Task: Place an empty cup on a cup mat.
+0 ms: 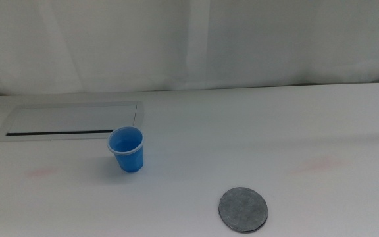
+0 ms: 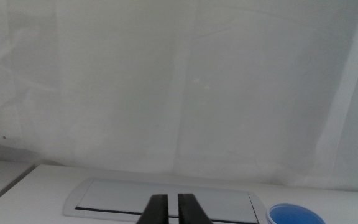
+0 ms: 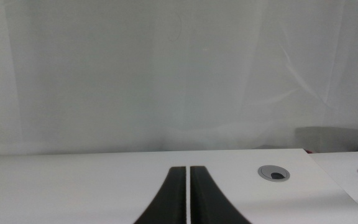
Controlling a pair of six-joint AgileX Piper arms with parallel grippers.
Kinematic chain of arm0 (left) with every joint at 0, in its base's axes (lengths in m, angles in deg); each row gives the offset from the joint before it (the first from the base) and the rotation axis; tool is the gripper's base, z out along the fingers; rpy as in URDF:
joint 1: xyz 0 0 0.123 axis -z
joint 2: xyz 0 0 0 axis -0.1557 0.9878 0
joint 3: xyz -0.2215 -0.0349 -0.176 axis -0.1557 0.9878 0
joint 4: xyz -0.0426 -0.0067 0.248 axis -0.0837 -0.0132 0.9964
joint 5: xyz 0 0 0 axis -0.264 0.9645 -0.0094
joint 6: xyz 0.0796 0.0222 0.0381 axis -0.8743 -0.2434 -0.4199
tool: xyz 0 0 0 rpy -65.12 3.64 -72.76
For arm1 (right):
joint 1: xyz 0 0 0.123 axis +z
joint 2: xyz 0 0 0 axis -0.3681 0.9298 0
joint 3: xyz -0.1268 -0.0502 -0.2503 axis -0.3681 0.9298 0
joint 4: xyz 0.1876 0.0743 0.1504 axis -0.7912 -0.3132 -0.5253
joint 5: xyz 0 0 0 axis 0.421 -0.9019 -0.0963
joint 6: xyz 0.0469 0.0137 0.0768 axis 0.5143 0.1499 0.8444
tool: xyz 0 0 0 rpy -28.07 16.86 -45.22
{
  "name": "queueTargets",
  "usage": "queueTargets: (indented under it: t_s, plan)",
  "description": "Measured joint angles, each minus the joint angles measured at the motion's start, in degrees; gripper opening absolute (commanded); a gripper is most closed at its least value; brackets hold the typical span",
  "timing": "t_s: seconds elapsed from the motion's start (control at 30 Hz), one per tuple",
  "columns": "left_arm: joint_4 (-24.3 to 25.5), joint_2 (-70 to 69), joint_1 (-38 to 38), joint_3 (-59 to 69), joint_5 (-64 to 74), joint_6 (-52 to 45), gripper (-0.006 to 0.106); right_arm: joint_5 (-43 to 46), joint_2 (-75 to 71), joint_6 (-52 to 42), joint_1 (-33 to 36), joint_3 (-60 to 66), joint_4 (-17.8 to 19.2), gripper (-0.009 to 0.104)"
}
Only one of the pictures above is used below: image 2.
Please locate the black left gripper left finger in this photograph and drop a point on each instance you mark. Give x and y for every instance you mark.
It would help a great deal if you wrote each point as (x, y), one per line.
(155, 211)

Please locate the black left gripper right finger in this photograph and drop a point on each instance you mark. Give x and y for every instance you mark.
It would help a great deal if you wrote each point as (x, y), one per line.
(190, 211)

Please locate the blue plastic cup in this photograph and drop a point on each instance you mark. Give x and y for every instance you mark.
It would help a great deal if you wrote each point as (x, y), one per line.
(294, 216)

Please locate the white cloth backdrop curtain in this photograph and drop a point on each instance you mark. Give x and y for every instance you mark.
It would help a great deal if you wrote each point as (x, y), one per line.
(166, 77)

